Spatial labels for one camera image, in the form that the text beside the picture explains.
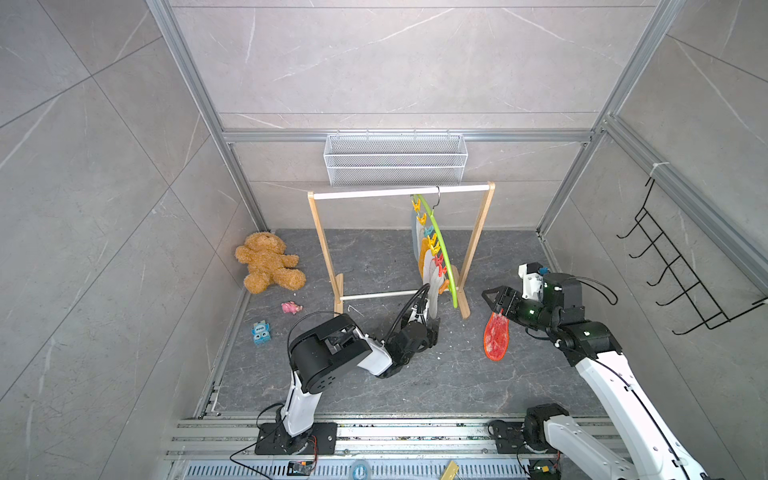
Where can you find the green round clip hanger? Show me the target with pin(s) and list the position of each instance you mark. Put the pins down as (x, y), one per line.
(429, 227)

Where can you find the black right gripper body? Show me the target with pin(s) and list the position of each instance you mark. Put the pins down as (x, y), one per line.
(522, 310)

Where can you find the red orange-edged insole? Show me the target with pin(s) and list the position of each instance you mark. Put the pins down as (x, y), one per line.
(496, 337)

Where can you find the blue-grey foam insole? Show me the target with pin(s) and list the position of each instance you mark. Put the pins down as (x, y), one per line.
(416, 235)

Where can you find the wooden clothes rack frame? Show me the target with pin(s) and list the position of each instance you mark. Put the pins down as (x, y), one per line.
(378, 265)

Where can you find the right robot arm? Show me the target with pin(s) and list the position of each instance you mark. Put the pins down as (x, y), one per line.
(551, 304)

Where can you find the pink pig toy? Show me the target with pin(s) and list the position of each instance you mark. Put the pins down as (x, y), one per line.
(291, 308)

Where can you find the black wall hook rack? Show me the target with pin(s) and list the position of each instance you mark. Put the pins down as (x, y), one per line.
(678, 268)

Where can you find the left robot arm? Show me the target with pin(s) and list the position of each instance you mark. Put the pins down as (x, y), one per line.
(320, 356)

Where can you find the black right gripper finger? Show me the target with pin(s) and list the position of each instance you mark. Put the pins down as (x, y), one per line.
(493, 304)
(492, 292)

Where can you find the white wire mesh basket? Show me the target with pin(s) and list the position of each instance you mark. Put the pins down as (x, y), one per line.
(395, 159)

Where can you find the grey striped insole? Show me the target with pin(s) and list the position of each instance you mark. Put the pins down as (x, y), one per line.
(436, 282)

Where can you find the yellow fuzzy insole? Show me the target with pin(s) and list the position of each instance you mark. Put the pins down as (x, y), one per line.
(425, 242)

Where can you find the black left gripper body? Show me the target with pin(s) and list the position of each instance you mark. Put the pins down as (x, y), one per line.
(431, 338)

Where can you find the brown teddy bear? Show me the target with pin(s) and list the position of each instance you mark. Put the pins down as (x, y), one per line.
(264, 255)

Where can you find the teal robot toy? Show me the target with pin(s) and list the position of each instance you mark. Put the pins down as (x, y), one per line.
(261, 332)

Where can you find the white foam insole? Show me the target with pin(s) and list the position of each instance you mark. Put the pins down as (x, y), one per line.
(427, 265)

